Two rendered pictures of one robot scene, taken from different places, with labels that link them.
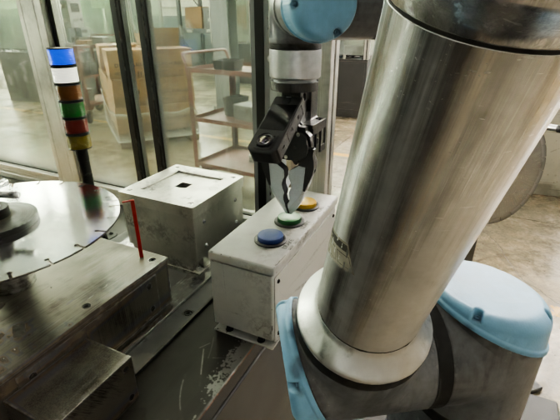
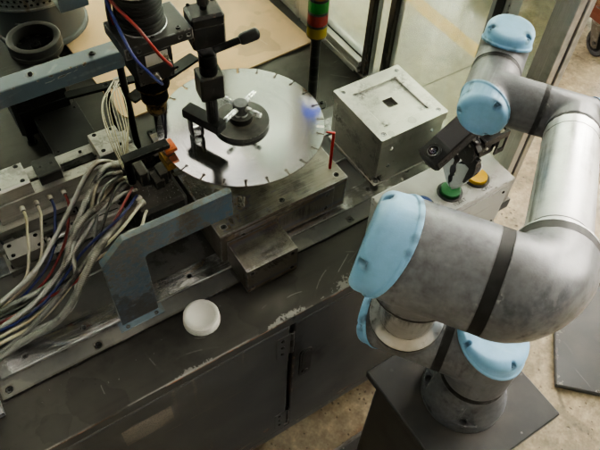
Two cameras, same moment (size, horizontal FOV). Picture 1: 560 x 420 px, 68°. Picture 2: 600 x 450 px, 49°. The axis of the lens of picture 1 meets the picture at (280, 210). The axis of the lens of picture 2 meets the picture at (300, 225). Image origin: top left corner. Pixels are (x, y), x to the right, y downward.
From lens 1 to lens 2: 0.73 m
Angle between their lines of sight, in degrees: 35
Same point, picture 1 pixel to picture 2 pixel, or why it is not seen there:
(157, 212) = (356, 125)
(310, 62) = not seen: hidden behind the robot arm
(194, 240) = (377, 162)
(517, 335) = (480, 363)
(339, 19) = (488, 129)
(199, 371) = (338, 269)
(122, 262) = (314, 168)
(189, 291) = (359, 200)
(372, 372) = (389, 341)
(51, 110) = not seen: outside the picture
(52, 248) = (270, 167)
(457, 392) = (443, 370)
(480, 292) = not seen: hidden behind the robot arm
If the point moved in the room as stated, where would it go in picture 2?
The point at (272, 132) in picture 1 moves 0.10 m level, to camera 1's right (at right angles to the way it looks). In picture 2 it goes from (442, 146) to (497, 170)
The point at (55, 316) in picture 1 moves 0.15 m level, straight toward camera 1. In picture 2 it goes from (262, 200) to (263, 262)
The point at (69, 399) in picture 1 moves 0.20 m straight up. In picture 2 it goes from (258, 259) to (257, 192)
